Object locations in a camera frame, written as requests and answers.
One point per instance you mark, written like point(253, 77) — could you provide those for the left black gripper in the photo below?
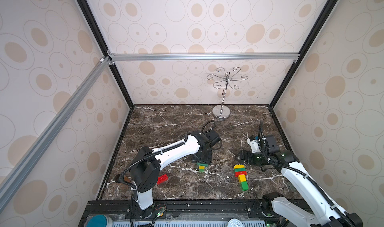
point(209, 160)

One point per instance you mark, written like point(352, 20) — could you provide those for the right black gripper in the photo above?
point(249, 155)

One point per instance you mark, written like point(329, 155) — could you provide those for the yellow square lego back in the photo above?
point(239, 166)

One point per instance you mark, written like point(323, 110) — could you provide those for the green long lego back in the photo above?
point(240, 170)

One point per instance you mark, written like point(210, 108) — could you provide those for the green long lego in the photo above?
point(240, 170)
point(201, 164)

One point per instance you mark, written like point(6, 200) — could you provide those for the red long lego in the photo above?
point(162, 179)
point(240, 173)

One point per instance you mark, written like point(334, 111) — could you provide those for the green long lego front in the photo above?
point(201, 164)

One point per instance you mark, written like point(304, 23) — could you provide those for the green square lego front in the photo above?
point(244, 186)

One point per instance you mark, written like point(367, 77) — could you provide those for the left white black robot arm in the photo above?
point(143, 172)

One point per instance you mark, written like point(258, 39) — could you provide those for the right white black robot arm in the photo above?
point(325, 212)

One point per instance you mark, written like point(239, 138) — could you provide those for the chrome hook stand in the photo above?
point(222, 81)

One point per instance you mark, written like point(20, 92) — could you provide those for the teal white round object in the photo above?
point(100, 221)

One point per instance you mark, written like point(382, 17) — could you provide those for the horizontal aluminium rail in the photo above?
point(203, 57)

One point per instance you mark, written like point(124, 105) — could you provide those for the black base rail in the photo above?
point(184, 213)

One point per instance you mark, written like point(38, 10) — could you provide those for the left slanted aluminium rail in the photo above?
point(21, 171)

